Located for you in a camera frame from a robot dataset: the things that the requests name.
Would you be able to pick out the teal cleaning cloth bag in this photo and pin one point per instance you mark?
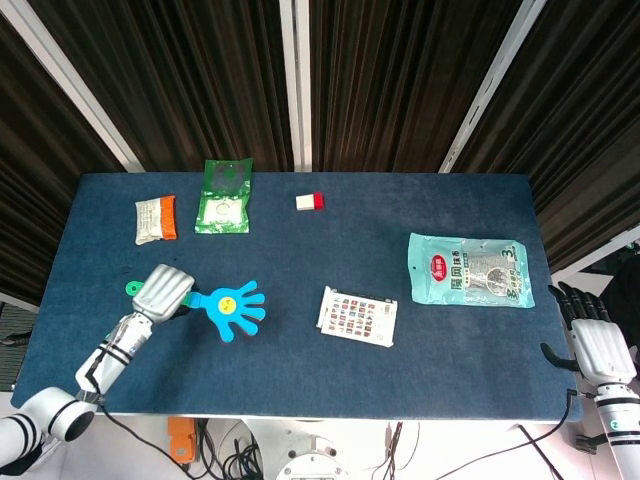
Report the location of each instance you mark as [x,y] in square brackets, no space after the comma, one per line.
[470,270]

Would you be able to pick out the white orange snack packet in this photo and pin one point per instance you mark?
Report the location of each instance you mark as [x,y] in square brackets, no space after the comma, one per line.
[156,219]

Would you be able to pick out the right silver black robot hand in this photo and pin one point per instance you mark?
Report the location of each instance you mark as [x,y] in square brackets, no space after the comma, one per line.
[595,340]

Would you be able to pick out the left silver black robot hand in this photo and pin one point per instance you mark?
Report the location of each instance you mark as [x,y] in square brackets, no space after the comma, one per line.
[162,293]

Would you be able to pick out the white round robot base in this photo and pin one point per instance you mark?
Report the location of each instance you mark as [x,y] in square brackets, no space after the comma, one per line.
[312,456]

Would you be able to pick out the green foil packet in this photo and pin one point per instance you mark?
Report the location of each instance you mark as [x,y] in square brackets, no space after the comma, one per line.
[224,196]

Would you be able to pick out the blue table mat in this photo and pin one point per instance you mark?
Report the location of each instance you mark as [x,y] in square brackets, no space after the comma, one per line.
[320,360]

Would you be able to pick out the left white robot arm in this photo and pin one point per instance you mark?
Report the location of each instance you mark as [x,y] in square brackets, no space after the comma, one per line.
[70,390]

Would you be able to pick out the orange power box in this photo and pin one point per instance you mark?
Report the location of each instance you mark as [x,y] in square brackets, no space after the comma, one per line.
[181,442]

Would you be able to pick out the blue green hand clapper toy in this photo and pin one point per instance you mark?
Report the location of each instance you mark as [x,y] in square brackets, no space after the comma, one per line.
[230,308]

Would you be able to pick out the white pack with flag pictures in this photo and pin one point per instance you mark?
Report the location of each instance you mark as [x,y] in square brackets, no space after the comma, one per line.
[357,316]

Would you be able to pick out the white red small block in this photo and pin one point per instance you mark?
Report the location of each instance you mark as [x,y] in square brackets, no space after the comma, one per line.
[310,201]

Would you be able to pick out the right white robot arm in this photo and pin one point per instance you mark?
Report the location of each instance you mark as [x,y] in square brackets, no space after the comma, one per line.
[620,430]

